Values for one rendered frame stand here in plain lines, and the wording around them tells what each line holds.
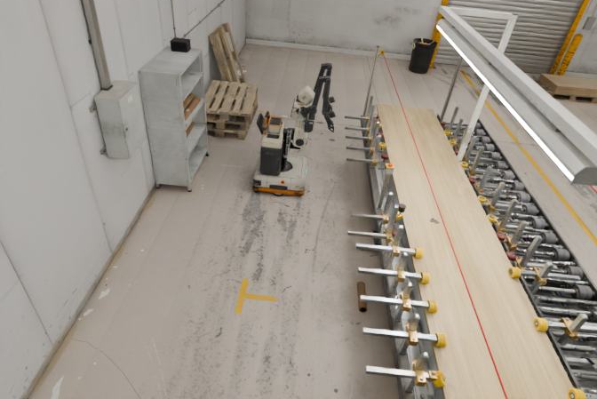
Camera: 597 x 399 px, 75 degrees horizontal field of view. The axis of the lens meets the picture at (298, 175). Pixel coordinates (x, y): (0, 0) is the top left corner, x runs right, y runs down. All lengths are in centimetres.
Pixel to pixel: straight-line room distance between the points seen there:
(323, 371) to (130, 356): 159
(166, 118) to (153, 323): 217
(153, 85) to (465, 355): 375
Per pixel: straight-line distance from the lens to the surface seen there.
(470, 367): 284
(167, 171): 504
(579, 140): 193
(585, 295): 385
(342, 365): 363
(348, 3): 1039
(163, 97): 453
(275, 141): 460
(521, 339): 314
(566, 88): 1049
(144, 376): 363
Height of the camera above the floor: 313
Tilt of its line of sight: 35 degrees down
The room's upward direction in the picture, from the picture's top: 6 degrees clockwise
